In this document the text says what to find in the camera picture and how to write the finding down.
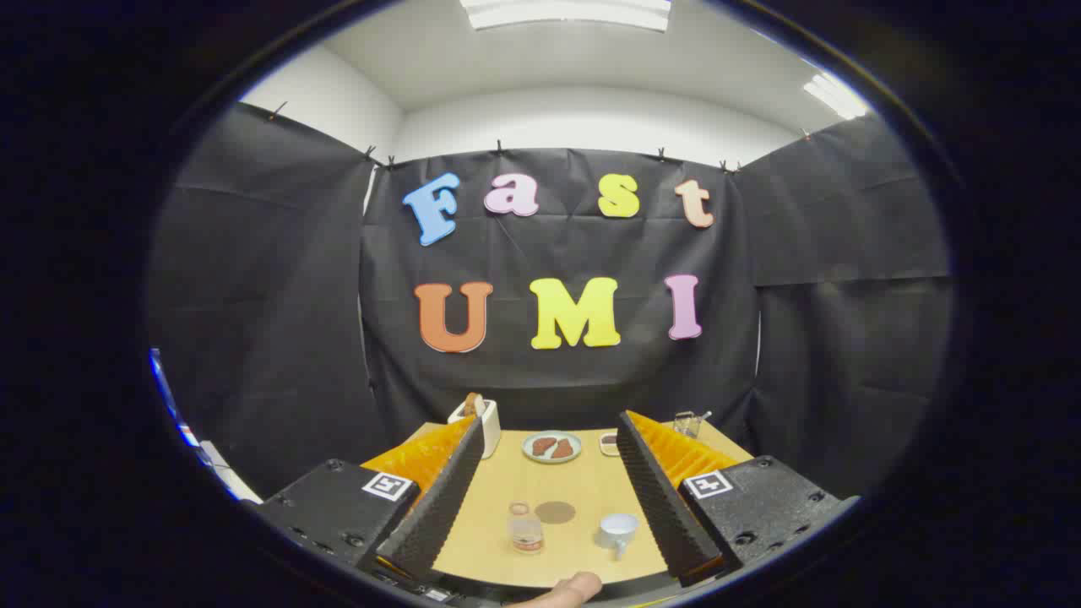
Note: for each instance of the white divided snack tray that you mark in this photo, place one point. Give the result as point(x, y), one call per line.
point(608, 443)

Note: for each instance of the small ceiling light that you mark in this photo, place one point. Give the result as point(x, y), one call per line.
point(834, 96)

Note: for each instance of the black backdrop cloth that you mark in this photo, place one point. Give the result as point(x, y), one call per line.
point(549, 380)

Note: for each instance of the white square container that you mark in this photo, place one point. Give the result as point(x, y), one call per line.
point(491, 435)

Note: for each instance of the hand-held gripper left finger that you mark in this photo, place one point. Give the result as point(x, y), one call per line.
point(448, 498)

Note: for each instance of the clear glass holder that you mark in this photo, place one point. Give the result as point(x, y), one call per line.
point(686, 426)

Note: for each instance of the clear plastic juice bottle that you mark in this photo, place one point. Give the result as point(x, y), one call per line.
point(525, 530)

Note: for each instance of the round grey plate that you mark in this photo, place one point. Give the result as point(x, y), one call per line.
point(530, 452)

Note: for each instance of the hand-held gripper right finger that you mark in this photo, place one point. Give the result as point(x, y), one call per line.
point(663, 507)

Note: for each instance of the white cup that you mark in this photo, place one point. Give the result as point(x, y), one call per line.
point(618, 529)

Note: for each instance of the wooden table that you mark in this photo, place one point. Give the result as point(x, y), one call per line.
point(583, 481)

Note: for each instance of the round brown coaster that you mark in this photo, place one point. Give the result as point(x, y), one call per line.
point(555, 512)

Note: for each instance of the long ceiling light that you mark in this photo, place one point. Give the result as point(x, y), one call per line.
point(566, 13)

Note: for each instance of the brown food piece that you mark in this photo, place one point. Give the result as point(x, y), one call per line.
point(544, 446)
point(563, 450)

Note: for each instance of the brown item in container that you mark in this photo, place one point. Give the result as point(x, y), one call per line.
point(471, 404)

